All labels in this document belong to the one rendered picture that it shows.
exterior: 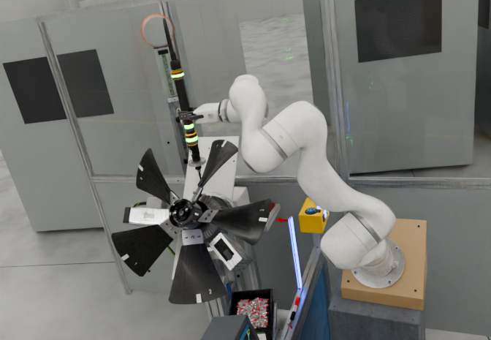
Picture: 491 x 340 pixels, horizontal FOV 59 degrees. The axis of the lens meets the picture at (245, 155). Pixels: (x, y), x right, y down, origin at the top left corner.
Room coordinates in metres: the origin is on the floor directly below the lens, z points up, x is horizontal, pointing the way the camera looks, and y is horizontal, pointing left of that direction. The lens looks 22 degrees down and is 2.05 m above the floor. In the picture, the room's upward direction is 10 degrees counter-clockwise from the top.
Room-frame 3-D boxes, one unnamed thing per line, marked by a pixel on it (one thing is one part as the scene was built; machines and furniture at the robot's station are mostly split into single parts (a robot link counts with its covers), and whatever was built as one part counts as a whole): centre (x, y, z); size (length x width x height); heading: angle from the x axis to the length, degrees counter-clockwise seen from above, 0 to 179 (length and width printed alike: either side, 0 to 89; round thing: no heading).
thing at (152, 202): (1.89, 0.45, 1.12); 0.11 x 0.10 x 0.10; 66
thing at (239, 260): (1.59, 0.13, 0.98); 0.20 x 0.16 x 0.20; 156
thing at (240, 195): (2.19, 0.13, 0.91); 0.17 x 0.16 x 0.11; 156
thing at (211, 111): (1.54, 0.09, 1.62); 0.11 x 0.10 x 0.07; 66
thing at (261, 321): (1.34, 0.09, 0.84); 0.19 x 0.14 x 0.04; 172
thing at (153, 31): (2.29, 0.32, 1.88); 0.17 x 0.15 x 0.16; 66
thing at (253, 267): (2.13, 0.07, 0.41); 0.04 x 0.04 x 0.83; 66
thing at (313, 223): (1.70, -0.26, 1.02); 0.16 x 0.10 x 0.11; 156
